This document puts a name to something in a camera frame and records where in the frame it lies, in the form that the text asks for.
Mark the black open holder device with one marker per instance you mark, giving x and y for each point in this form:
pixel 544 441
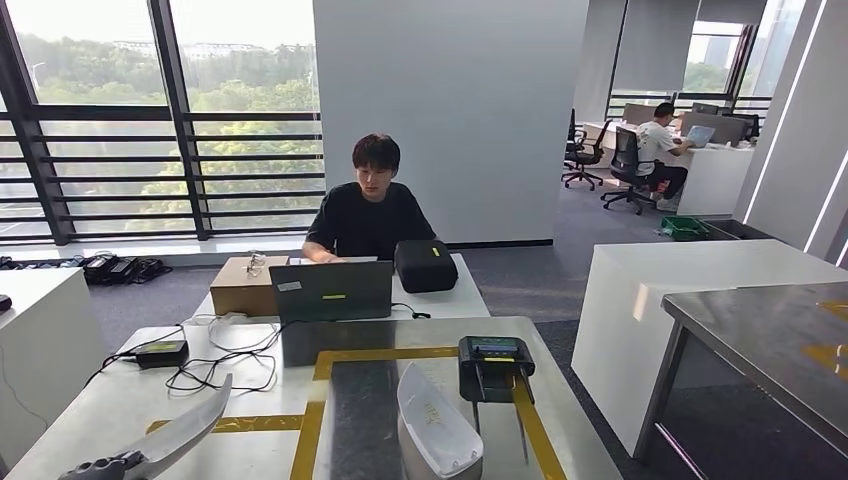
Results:
pixel 493 371

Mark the black window railing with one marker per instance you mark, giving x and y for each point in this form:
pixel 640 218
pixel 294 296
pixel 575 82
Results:
pixel 199 136

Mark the black small devices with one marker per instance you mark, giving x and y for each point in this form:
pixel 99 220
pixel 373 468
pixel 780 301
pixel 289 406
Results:
pixel 4 303

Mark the black power adapter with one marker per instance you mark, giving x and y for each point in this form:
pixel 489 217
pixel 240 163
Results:
pixel 162 354

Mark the black hard case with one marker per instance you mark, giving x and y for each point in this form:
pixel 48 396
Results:
pixel 425 266

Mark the person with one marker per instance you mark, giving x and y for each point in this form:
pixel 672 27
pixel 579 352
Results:
pixel 652 149
pixel 368 222

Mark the silver laptop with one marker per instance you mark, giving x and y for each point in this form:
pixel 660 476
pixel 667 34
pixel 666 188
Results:
pixel 701 136

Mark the brown cardboard box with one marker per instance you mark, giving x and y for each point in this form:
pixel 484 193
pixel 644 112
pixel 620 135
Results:
pixel 242 291

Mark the black device on sill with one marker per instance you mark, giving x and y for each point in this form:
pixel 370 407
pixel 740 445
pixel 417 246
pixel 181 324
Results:
pixel 119 270

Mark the stainless steel table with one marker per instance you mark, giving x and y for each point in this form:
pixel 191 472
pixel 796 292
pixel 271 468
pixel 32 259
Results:
pixel 762 338
pixel 252 444

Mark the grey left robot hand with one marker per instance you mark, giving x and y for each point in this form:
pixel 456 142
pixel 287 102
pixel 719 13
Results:
pixel 102 469

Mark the white office desk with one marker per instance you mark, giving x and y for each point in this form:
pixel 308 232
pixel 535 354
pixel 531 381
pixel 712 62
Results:
pixel 715 179

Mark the green plastic crate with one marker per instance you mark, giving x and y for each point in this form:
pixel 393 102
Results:
pixel 684 228

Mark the grey laptop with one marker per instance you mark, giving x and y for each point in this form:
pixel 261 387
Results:
pixel 331 291

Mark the black office chair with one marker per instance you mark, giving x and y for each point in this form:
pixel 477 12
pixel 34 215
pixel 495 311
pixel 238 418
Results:
pixel 626 159
pixel 586 159
pixel 573 132

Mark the white curved plastic part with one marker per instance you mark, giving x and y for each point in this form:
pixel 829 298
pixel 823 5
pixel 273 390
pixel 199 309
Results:
pixel 182 430
pixel 434 430

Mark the white table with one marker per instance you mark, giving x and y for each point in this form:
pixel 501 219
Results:
pixel 457 305
pixel 46 344
pixel 696 265

